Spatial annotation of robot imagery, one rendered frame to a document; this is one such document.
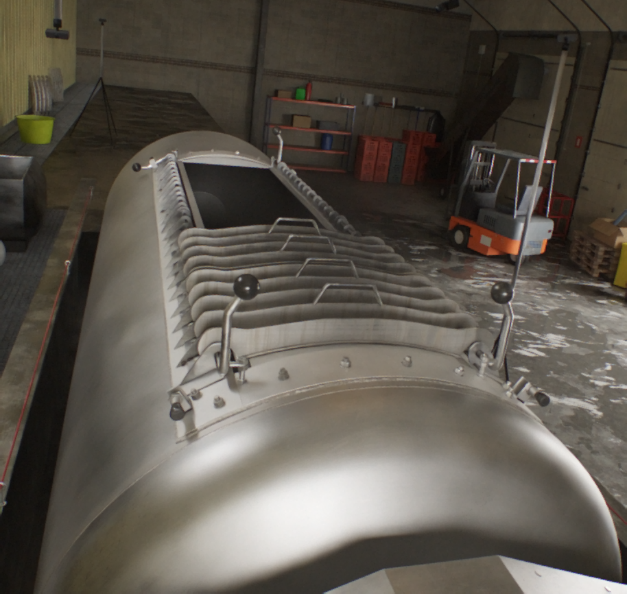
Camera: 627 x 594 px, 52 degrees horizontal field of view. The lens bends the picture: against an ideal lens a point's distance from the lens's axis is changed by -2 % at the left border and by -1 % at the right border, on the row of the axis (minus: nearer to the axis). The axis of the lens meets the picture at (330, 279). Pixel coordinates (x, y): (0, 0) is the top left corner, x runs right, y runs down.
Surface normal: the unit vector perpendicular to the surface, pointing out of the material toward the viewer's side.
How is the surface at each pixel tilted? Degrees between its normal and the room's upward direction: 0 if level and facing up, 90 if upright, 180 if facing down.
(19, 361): 2
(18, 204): 90
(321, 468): 53
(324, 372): 9
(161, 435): 37
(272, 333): 90
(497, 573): 0
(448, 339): 90
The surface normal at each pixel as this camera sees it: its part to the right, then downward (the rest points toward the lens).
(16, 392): 0.12, -0.94
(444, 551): 0.35, 0.00
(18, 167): 0.33, 0.30
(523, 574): 0.46, -0.87
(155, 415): -0.52, -0.74
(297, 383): -0.12, -0.91
